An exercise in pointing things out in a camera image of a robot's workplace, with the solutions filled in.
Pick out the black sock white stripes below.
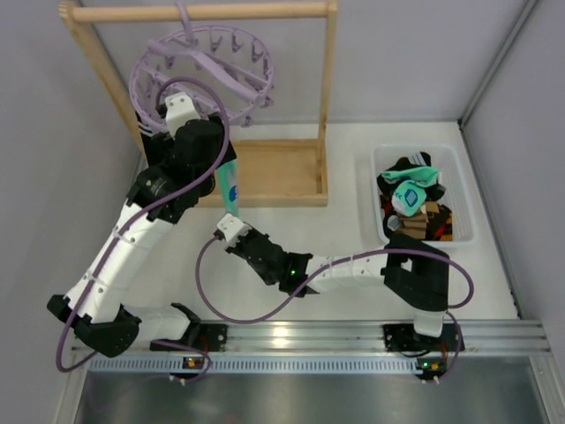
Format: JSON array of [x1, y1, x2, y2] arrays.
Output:
[[382, 214, 403, 238]]

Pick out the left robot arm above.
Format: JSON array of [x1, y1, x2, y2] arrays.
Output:
[[47, 113, 235, 358]]

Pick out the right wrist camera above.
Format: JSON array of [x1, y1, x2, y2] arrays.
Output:
[[215, 213, 252, 246]]

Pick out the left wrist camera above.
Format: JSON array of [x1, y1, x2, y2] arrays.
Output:
[[156, 92, 200, 138]]

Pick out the wooden hanger rack frame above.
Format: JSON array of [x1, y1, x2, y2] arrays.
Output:
[[58, 1, 338, 208]]

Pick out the teal patterned sock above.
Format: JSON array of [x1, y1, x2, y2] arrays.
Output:
[[381, 166, 440, 216], [217, 159, 239, 216]]

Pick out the black sock grey blue marks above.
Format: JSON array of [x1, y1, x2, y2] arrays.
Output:
[[376, 152, 447, 201]]

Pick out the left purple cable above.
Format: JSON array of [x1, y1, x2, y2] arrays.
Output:
[[55, 77, 230, 385]]

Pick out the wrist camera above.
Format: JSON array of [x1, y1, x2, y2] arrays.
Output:
[[215, 213, 252, 246], [156, 92, 200, 138]]

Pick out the white plastic basket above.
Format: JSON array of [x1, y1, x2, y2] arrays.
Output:
[[370, 143, 478, 249]]

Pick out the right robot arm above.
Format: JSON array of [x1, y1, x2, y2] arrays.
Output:
[[226, 229, 450, 338]]

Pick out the thin black sock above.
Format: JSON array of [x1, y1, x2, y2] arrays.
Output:
[[135, 112, 169, 167]]

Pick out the aluminium mounting rail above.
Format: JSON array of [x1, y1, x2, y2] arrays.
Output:
[[85, 320, 554, 380]]

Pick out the purple round clip hanger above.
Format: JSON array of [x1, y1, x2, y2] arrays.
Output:
[[129, 1, 275, 133]]

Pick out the brown cream striped sock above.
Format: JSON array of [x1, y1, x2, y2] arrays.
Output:
[[396, 201, 444, 240]]

